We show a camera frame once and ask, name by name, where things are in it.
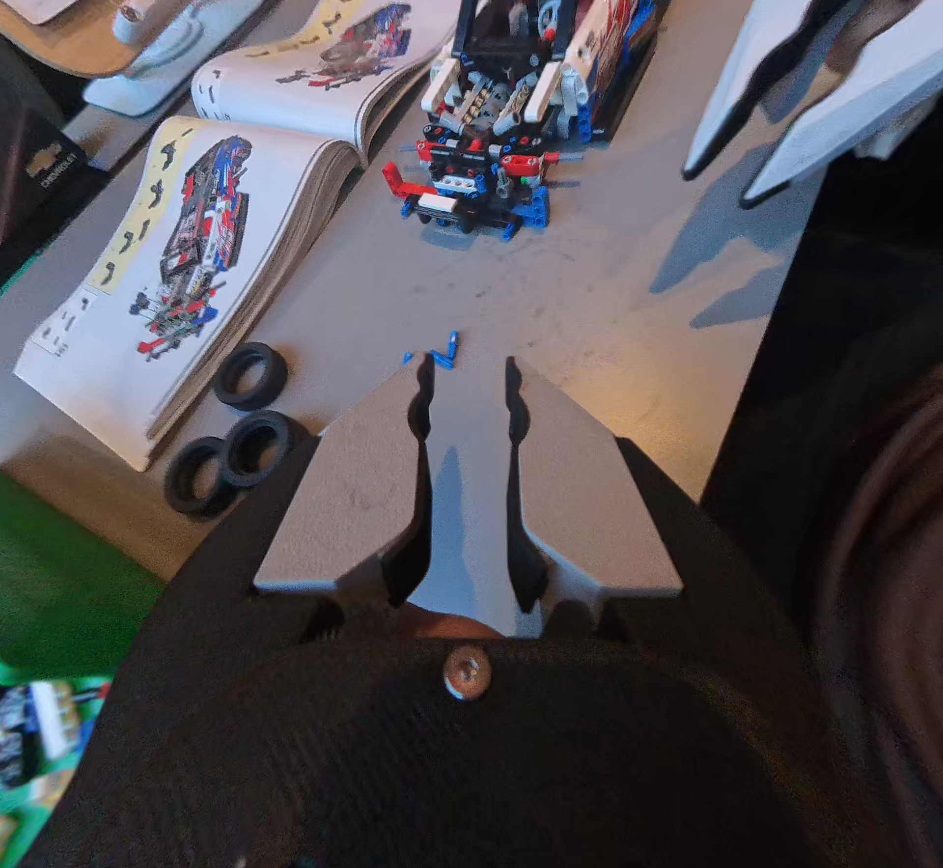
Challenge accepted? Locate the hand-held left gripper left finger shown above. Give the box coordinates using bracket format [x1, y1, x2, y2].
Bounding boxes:
[252, 352, 437, 605]

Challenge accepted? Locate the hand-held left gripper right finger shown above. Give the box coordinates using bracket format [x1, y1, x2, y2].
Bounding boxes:
[504, 356, 685, 615]

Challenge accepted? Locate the toy brick race car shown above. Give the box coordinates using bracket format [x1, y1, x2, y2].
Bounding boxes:
[382, 0, 692, 243]

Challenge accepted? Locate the green plastic bin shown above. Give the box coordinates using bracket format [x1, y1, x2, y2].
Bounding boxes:
[0, 470, 166, 868]

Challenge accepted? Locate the grey desk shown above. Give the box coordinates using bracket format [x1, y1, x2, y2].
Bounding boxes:
[0, 0, 826, 589]

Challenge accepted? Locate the black rubber toy tyre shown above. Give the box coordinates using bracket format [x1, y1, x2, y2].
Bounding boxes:
[164, 437, 240, 521]
[214, 341, 290, 412]
[221, 410, 296, 489]

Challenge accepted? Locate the open instruction booklet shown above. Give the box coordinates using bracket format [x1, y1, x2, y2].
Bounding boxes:
[13, 0, 480, 473]

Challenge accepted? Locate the glossy printed sheet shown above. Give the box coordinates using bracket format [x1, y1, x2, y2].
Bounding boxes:
[0, 676, 111, 854]

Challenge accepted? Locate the black toy kit box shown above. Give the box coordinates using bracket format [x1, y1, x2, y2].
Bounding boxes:
[0, 35, 111, 280]

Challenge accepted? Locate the wooden document stand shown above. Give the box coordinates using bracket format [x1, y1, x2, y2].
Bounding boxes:
[0, 0, 266, 119]

